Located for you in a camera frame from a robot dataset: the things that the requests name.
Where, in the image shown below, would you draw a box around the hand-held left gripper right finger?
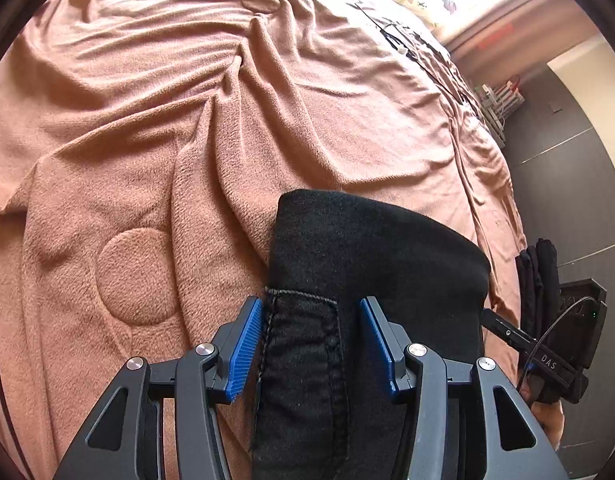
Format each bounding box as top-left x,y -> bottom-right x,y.
358,296 -> 571,480

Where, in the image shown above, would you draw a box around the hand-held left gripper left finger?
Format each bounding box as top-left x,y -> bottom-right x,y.
52,296 -> 264,480

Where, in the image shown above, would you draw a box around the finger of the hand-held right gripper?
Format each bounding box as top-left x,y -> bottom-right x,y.
481,309 -> 535,356

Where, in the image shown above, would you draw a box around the black pants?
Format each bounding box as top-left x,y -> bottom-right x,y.
250,189 -> 492,480

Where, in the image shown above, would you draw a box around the person's right hand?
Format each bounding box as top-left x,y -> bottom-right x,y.
520,375 -> 565,453

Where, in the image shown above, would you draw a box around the stack of folded black clothes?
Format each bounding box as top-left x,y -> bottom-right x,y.
515,237 -> 561,331

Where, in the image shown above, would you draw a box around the white metal drying rack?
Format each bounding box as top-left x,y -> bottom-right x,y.
480,74 -> 524,148

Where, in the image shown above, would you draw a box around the brown fleece blanket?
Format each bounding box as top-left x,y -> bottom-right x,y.
0,0 -> 531,480

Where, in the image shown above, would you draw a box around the brown curtain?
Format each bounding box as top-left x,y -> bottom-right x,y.
445,0 -> 603,91

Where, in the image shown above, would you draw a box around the thin black wire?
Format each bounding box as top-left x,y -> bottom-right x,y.
520,299 -> 599,396

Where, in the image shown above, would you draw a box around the black charging cable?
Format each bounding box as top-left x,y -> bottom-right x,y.
355,2 -> 448,61

